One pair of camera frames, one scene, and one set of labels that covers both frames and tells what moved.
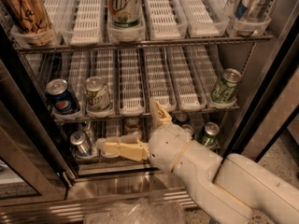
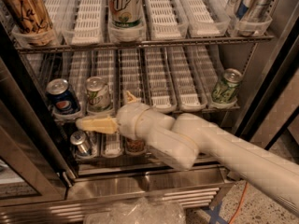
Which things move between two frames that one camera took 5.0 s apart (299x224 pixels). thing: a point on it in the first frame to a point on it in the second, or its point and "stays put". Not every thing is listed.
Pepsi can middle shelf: x=62 y=97 stays put
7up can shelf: x=98 y=100 stays put
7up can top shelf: x=124 y=7 stays put
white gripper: x=165 y=146 to x=127 y=120
